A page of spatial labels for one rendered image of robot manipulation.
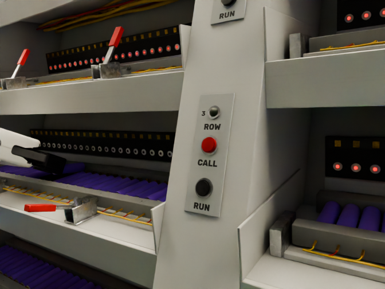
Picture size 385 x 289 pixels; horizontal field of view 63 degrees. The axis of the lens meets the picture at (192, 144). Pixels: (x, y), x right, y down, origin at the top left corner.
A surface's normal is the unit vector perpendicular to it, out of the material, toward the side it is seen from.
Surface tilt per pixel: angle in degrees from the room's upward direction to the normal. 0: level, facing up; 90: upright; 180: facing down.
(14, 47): 90
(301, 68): 112
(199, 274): 90
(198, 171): 90
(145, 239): 22
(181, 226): 90
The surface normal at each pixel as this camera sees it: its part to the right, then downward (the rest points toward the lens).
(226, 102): -0.54, -0.18
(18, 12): -0.55, 0.20
